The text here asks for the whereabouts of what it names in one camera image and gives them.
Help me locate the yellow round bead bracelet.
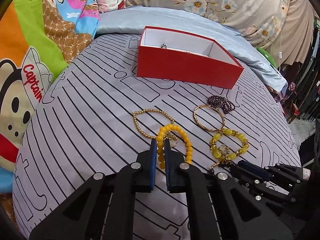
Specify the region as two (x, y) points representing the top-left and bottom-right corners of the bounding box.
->
(155, 123), (194, 170)

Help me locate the gold bangle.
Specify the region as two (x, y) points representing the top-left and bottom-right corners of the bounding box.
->
(193, 105), (226, 133)

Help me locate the purple garnet bead bracelet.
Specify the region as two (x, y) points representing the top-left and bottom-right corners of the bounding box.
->
(206, 94), (236, 115)

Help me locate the red jewelry box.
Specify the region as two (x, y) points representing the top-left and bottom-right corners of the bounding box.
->
(137, 26), (244, 89)

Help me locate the grey striped bed cover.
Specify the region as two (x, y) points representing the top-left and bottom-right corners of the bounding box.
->
(12, 34), (300, 237)

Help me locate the green plastic object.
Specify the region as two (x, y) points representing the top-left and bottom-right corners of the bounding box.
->
(256, 47), (277, 68)

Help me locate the beige curtain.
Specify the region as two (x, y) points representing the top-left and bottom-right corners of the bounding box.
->
(266, 0), (318, 67)

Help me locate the light blue quilt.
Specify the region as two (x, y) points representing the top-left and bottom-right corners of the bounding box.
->
(95, 6), (288, 93)

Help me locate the colourful monkey cartoon blanket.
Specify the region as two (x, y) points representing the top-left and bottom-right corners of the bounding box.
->
(0, 0), (101, 221)

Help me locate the yellow crystal bead bracelet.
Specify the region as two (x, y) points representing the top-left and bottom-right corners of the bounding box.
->
(209, 128), (250, 172)

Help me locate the gold small-bead bracelet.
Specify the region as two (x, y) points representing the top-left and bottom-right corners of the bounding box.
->
(132, 108), (175, 140)

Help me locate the white cable with switch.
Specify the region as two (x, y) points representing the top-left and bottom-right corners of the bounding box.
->
(277, 0), (286, 61)

